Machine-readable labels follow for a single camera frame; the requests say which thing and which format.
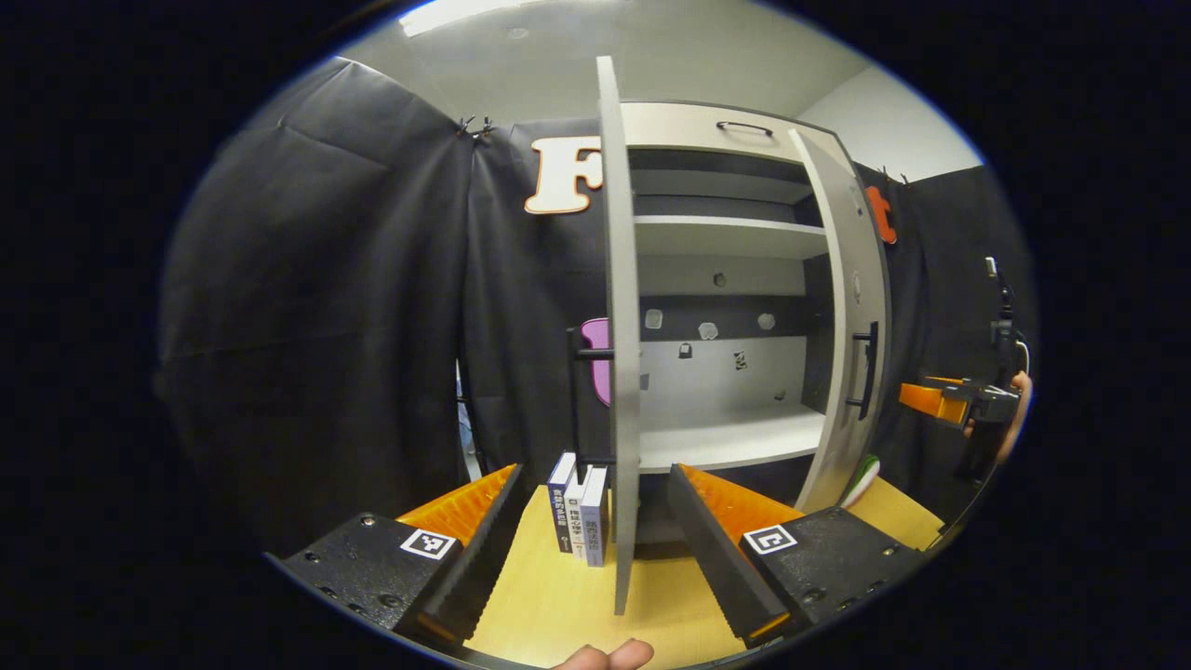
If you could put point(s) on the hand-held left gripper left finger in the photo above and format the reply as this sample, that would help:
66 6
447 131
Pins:
479 549

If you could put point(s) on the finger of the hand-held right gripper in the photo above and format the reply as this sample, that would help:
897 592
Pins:
921 400
944 380

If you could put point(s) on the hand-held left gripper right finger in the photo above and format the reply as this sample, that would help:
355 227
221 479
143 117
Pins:
707 549

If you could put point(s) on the white cabinet door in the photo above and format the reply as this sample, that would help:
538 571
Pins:
622 279
842 279

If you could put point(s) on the white and grey cabinet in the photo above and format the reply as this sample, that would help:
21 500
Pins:
726 381

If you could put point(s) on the white cabinet shelf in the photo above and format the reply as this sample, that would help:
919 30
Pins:
726 442
726 237

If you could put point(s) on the dark blue book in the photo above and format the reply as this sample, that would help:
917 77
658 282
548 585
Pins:
560 507

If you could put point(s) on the watermelon slice toy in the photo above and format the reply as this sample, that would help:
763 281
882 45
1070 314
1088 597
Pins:
861 479

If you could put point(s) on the white book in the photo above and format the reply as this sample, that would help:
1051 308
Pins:
577 521

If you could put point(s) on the metal backdrop stand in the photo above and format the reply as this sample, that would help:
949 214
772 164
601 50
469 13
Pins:
462 419

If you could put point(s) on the black backdrop cloth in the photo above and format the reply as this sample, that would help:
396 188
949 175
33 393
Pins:
326 279

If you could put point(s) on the round ceiling fixture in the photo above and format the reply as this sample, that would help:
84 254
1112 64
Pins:
517 33

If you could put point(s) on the ceiling light panel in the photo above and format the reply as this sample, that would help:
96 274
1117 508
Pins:
456 14

